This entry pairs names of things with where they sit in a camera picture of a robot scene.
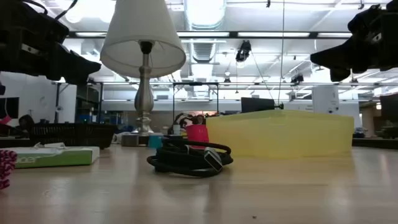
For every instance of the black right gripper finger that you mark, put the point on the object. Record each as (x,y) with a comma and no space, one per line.
(332,56)
(339,74)

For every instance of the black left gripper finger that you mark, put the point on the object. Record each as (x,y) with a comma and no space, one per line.
(73,78)
(84,63)

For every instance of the green acer box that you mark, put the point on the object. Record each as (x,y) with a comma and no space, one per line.
(62,157)

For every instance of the small teal box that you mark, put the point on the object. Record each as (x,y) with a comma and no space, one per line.
(155,141)

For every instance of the black background robot arm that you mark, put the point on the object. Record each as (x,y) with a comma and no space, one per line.
(178,119)

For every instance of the yellow translucent plastic bin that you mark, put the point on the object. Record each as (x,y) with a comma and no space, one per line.
(280,133)

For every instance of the white column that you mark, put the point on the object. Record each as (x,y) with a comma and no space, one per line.
(325,99)

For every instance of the black overhead light bar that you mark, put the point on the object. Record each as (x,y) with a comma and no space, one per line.
(314,34)

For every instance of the black shelf unit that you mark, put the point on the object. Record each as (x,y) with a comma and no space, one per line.
(88,102)

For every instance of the black plastic mesh basket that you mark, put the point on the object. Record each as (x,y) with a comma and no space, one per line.
(74,135)

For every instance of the dark monitor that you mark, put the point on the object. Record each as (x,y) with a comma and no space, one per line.
(390,107)

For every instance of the white shade silver table lamp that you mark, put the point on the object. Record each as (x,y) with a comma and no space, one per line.
(143,37)

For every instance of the black computer monitor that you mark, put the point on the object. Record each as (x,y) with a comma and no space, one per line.
(258,105)

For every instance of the white cup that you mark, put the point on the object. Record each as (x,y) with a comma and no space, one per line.
(176,129)

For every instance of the red plastic basket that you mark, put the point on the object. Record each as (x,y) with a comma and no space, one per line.
(197,133)

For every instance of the black wall screen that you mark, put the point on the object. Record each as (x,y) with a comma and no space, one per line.
(9,107)

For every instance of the black hanging camera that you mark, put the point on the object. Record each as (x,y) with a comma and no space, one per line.
(244,51)

